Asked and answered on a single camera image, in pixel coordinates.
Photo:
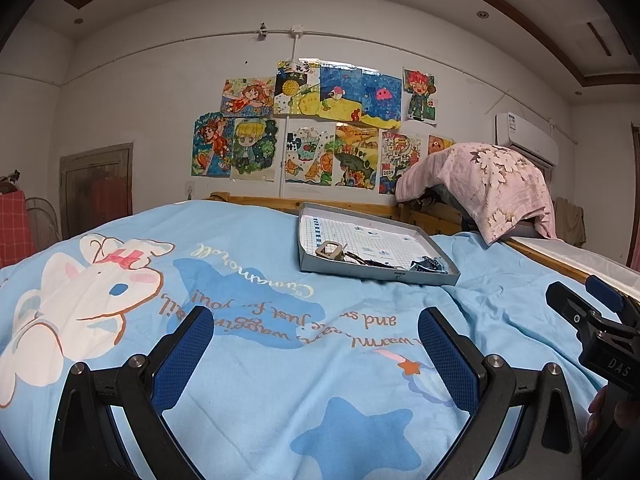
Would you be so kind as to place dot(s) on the red checked cloth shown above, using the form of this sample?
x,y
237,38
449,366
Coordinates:
x,y
15,230

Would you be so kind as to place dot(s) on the pink flowered cloth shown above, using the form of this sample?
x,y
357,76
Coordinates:
x,y
485,175

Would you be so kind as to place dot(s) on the olive hanging towel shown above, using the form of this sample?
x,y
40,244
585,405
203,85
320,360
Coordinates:
x,y
570,222

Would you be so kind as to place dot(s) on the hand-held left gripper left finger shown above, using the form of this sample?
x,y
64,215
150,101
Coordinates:
x,y
182,360

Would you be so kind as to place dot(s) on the white wall socket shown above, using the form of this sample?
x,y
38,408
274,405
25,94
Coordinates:
x,y
188,188

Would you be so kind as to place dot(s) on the white sheet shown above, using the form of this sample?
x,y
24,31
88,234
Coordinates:
x,y
575,256

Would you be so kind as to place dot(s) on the shallow grey cardboard box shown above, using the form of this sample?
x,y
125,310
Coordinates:
x,y
350,272

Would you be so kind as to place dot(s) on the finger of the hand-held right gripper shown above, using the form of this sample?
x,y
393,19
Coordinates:
x,y
605,290
570,305

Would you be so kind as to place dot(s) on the tan carabiner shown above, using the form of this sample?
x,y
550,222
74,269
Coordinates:
x,y
330,252

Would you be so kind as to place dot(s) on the ceiling air vent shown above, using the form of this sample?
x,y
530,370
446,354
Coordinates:
x,y
607,39

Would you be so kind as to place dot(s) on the group of colourful wall drawings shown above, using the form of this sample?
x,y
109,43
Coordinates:
x,y
345,105

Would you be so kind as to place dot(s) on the white air conditioner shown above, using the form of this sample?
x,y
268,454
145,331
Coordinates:
x,y
525,135

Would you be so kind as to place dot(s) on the wooden bed frame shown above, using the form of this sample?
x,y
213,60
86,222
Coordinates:
x,y
260,201

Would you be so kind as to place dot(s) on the white junction box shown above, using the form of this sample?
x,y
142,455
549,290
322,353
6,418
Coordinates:
x,y
298,30

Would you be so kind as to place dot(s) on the light blue printed blanket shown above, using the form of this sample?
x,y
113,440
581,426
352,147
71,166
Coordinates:
x,y
250,240

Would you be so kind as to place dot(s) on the person's right hand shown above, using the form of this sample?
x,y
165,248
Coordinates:
x,y
596,410

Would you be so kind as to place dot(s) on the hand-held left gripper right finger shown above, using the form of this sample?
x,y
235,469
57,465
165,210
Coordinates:
x,y
447,355

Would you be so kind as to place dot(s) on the small wall camera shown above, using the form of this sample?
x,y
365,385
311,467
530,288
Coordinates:
x,y
261,32

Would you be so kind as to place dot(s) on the dark grey bundle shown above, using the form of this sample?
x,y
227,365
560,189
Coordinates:
x,y
445,196

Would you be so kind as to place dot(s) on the wooden door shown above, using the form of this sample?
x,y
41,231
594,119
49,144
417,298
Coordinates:
x,y
95,190

